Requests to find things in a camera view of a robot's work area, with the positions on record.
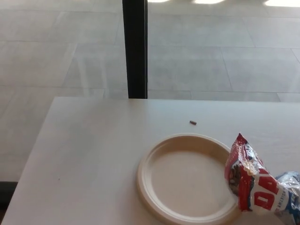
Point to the red white sunflower seed bag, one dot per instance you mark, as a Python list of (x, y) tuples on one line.
[(260, 187)]

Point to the black vertical window frame post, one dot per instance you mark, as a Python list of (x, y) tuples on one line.
[(136, 47)]

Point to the cream round paper plate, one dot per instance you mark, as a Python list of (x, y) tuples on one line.
[(182, 178)]

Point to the dark baseboard strip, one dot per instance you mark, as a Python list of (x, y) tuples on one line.
[(7, 192)]

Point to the single brown stray seed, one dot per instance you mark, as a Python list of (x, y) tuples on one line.
[(192, 122)]

